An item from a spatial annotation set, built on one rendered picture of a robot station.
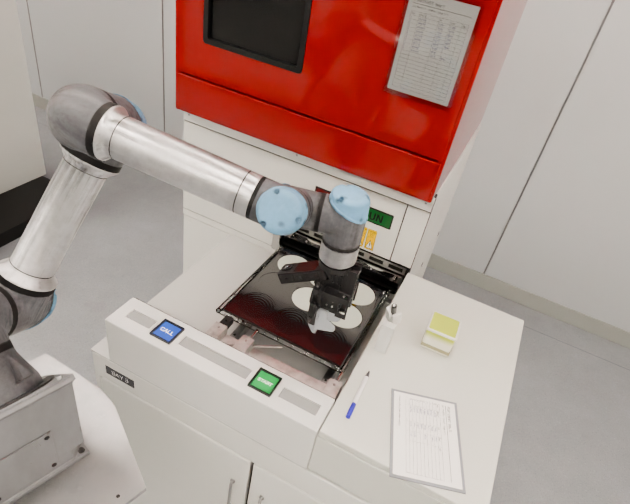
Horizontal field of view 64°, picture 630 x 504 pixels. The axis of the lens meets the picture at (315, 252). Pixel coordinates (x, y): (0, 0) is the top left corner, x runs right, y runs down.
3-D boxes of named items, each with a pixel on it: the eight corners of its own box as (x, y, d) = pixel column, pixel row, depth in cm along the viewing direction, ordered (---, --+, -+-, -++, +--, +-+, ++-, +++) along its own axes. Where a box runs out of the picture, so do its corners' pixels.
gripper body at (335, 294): (343, 323, 103) (355, 278, 96) (304, 308, 104) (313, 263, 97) (354, 301, 109) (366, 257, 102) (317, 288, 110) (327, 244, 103)
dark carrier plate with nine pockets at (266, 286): (284, 248, 159) (285, 246, 159) (385, 291, 150) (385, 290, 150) (223, 310, 133) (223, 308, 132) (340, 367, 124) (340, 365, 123)
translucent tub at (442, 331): (425, 328, 130) (433, 309, 126) (453, 339, 128) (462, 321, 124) (418, 346, 124) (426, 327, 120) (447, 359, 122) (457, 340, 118)
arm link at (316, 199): (262, 179, 87) (324, 193, 86) (273, 179, 98) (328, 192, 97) (253, 223, 88) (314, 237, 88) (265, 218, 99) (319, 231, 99)
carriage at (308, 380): (213, 335, 131) (213, 327, 129) (338, 398, 122) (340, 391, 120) (194, 354, 125) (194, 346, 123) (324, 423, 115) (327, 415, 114)
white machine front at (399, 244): (187, 210, 180) (188, 103, 156) (398, 302, 158) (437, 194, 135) (181, 214, 177) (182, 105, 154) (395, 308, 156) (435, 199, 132)
